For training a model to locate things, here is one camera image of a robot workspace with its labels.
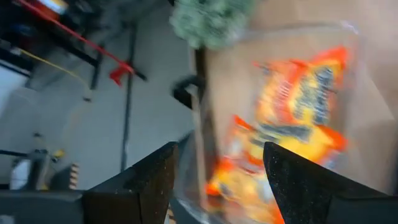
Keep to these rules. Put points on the black mat orange toothed edge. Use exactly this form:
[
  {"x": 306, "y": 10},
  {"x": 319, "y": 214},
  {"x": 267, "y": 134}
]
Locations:
[{"x": 74, "y": 177}]

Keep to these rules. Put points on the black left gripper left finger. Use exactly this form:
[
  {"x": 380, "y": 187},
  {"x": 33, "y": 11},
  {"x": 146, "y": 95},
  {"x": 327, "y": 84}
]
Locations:
[{"x": 133, "y": 199}]

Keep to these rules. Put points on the green artificial succulent plant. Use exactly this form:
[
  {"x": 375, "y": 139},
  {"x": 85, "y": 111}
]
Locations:
[{"x": 211, "y": 21}]

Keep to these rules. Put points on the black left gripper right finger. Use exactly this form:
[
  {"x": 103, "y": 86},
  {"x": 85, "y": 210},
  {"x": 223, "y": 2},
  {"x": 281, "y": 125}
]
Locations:
[{"x": 304, "y": 196}]

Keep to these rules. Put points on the orange Maruchan ramen packet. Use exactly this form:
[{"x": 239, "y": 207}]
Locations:
[
  {"x": 239, "y": 193},
  {"x": 298, "y": 93}
]

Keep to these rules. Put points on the black curved bracket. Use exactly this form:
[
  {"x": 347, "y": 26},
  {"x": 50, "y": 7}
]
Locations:
[{"x": 180, "y": 95}]

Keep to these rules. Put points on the clear plastic bin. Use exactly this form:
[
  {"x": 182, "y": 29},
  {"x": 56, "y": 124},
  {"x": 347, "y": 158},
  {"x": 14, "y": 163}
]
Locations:
[{"x": 367, "y": 130}]

